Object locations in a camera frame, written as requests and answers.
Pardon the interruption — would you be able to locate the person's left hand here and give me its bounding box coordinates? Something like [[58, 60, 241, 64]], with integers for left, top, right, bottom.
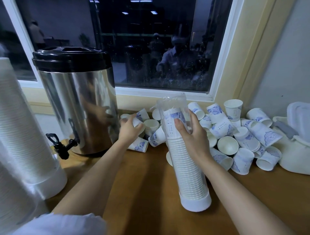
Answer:
[[117, 113, 146, 150]]

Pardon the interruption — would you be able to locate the person's right hand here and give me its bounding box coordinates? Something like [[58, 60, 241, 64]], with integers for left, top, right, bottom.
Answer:
[[174, 110, 214, 168]]

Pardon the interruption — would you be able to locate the nested stack of paper cups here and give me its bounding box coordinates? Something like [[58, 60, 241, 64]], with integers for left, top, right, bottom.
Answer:
[[0, 68, 59, 184], [162, 107, 210, 201], [0, 165, 37, 228]]

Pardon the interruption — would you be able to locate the pile of paper cups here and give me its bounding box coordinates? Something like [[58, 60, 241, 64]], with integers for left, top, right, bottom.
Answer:
[[120, 99, 283, 176]]

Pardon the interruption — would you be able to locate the person's left forearm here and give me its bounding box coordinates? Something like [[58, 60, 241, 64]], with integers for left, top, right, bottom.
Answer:
[[51, 143, 129, 217]]

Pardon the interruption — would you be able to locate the person's right forearm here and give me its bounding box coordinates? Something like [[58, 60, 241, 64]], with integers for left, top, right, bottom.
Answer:
[[201, 157, 296, 235]]

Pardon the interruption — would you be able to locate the person's grey shirt sleeve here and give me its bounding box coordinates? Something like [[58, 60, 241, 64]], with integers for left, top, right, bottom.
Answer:
[[9, 213, 108, 235]]

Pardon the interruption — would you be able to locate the stainless steel water dispenser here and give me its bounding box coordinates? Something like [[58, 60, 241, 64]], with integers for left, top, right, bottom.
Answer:
[[32, 47, 121, 160]]

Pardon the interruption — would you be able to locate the white framed window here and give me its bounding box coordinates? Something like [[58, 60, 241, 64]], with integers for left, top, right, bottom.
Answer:
[[0, 0, 296, 109]]

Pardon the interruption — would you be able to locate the translucent plastic box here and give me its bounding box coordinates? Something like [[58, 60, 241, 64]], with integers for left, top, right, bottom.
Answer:
[[272, 102, 310, 175]]

